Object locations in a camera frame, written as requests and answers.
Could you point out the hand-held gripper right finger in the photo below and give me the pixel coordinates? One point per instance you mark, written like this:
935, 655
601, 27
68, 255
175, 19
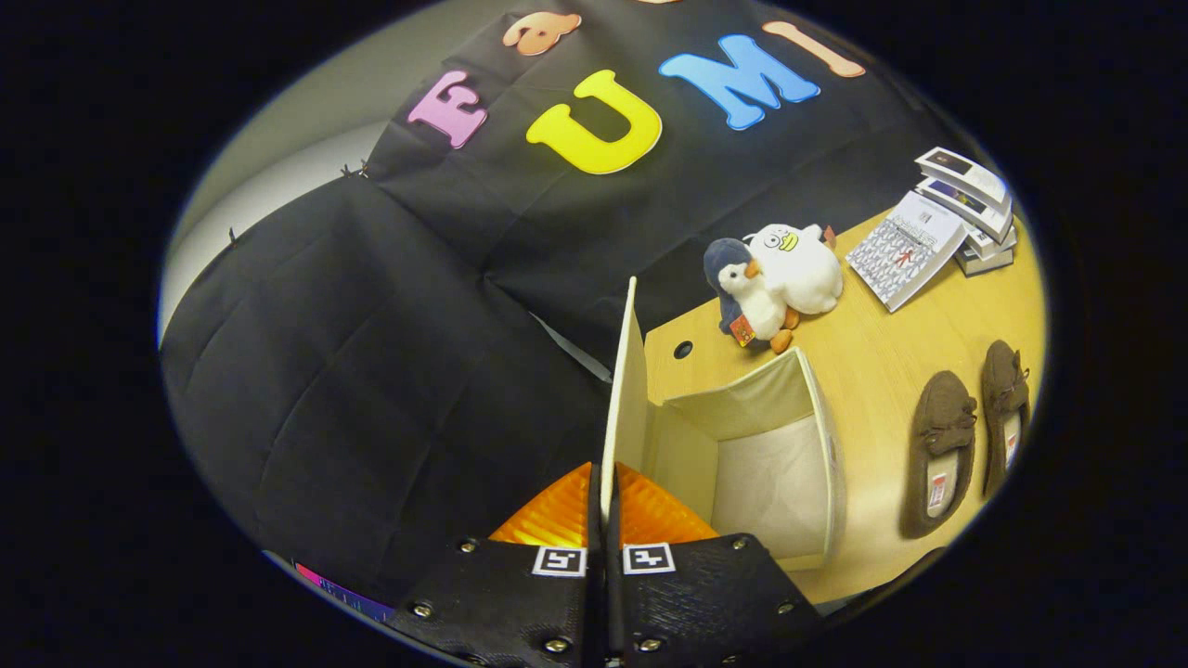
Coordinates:
696, 594

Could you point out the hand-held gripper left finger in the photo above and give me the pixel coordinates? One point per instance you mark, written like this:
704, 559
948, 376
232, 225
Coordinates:
520, 603

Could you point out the beige fabric storage box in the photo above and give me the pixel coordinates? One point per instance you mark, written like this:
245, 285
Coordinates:
770, 482

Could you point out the brown fuzzy shoe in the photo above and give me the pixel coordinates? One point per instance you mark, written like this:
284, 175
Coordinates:
1002, 390
937, 417

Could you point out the purple printed strip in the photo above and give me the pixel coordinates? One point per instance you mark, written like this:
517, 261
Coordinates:
353, 598

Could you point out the black backdrop cloth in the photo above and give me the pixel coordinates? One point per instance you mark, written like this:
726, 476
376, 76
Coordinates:
371, 371

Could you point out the penguin plush toy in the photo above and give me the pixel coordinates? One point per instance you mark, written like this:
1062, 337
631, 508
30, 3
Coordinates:
756, 297

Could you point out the white duck plush toy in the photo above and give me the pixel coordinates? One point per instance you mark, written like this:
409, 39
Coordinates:
807, 274

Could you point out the grey patterned cover book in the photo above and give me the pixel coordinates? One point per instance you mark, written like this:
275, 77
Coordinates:
905, 250

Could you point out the dark grey book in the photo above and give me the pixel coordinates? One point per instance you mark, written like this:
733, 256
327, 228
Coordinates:
984, 262

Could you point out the white book with black letters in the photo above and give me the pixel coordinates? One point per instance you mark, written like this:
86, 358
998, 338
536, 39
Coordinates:
998, 243

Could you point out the white book with blue picture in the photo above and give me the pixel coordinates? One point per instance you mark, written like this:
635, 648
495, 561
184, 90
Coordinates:
970, 209

